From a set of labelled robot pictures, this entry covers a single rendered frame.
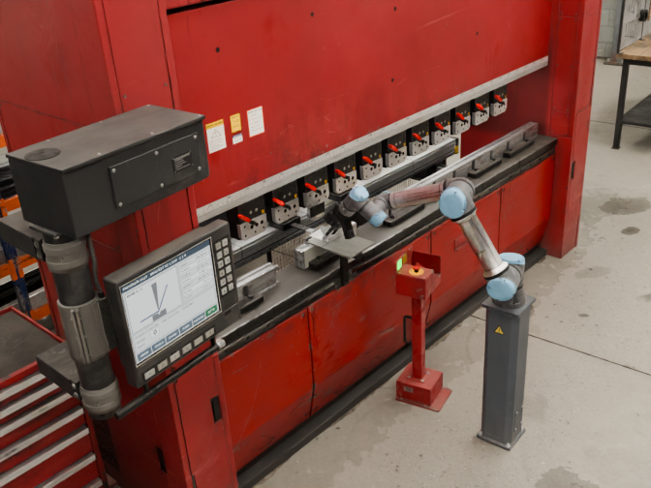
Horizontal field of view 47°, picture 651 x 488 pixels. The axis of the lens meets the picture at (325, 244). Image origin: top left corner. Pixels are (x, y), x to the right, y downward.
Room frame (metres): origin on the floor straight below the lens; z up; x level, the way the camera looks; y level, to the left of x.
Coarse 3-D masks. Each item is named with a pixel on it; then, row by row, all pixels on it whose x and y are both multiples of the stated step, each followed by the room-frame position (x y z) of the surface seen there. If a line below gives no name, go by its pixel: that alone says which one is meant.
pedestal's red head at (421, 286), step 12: (420, 252) 3.32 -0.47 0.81; (396, 264) 3.19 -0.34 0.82; (408, 264) 3.25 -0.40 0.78; (420, 264) 3.32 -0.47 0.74; (432, 264) 3.29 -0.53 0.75; (396, 276) 3.18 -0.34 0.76; (408, 276) 3.15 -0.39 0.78; (420, 276) 3.13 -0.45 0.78; (432, 276) 3.17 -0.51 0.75; (396, 288) 3.18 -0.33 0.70; (408, 288) 3.14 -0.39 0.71; (420, 288) 3.11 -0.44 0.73; (432, 288) 3.17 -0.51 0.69
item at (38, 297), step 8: (32, 272) 4.17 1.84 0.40; (24, 280) 4.09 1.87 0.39; (32, 280) 4.04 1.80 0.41; (40, 280) 4.04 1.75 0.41; (0, 288) 4.00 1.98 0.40; (8, 288) 4.00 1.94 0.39; (32, 288) 3.99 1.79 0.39; (40, 288) 3.89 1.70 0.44; (0, 296) 3.87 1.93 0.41; (8, 296) 3.87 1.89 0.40; (32, 296) 3.80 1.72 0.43; (40, 296) 3.84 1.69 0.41; (0, 304) 3.83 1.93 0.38; (8, 304) 3.72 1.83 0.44; (16, 304) 3.73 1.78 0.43; (32, 304) 3.79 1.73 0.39; (40, 304) 3.83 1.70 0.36
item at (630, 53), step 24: (624, 0) 6.66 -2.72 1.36; (648, 0) 7.17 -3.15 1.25; (624, 24) 6.71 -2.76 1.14; (648, 24) 7.25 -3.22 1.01; (624, 48) 6.82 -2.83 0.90; (648, 48) 6.76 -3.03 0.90; (624, 72) 6.66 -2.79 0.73; (624, 96) 6.64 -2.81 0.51; (648, 96) 7.32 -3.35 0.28; (624, 120) 6.64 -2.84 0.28; (648, 120) 6.59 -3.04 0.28
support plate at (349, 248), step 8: (336, 232) 3.22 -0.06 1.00; (312, 240) 3.15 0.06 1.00; (320, 240) 3.15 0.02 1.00; (336, 240) 3.14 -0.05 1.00; (344, 240) 3.13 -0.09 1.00; (352, 240) 3.13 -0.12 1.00; (360, 240) 3.12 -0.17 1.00; (368, 240) 3.11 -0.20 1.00; (328, 248) 3.06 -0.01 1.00; (336, 248) 3.06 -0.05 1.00; (344, 248) 3.05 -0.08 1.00; (352, 248) 3.05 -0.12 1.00; (360, 248) 3.04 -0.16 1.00; (344, 256) 2.99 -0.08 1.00; (352, 256) 2.97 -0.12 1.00
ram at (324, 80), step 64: (256, 0) 2.99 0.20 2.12; (320, 0) 3.25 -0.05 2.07; (384, 0) 3.55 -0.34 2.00; (448, 0) 3.92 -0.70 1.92; (512, 0) 4.39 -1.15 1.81; (192, 64) 2.75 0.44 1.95; (256, 64) 2.97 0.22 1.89; (320, 64) 3.23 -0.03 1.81; (384, 64) 3.54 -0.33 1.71; (448, 64) 3.93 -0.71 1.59; (512, 64) 4.42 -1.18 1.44; (320, 128) 3.21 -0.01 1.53; (256, 192) 2.91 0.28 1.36
